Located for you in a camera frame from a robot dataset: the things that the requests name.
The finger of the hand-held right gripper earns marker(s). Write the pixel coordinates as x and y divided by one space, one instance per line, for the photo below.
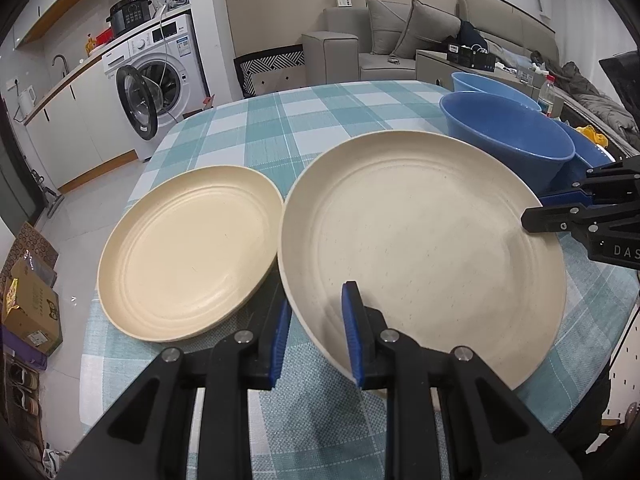
555 219
570 197

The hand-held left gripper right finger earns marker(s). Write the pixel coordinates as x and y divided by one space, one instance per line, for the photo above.
354 340

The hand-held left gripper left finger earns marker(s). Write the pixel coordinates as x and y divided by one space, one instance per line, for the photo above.
280 345

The cream speckled plate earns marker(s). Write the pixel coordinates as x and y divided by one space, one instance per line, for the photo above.
425 245

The pale yellow plate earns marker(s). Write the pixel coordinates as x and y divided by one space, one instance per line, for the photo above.
190 255

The yellow plastic bag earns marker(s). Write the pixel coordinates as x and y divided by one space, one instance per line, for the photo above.
592 136

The clear water bottle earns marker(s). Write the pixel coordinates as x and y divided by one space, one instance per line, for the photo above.
546 97

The grey quilt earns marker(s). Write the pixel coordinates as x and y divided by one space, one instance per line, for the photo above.
595 95

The black box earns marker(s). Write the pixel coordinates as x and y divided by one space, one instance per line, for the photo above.
470 57

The dark jacket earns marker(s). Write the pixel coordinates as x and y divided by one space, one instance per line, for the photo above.
472 37

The grey side cabinet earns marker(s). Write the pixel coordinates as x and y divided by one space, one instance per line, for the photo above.
432 67

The grey cushion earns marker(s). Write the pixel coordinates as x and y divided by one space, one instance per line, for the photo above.
382 25
425 30

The brown cardboard box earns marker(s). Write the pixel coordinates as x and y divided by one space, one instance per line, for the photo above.
32 315

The red cardboard box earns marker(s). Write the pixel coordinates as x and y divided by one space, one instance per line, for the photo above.
208 103

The patterned brown box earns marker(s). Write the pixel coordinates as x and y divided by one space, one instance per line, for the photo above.
30 247

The grey sofa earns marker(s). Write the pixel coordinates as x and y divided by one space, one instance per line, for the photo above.
340 55

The black white patterned chair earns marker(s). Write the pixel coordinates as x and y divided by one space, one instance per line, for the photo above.
270 70

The floor mop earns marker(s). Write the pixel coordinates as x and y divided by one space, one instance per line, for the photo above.
47 195

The white washing machine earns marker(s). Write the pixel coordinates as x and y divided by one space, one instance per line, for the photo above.
165 75

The white kitchen counter cabinet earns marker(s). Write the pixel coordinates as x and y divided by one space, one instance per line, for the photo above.
80 125

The white kettle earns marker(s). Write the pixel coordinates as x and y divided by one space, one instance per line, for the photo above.
26 102

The kitchen faucet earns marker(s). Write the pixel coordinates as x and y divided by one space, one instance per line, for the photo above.
62 62

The black pressure cooker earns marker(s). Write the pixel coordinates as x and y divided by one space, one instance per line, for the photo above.
129 15

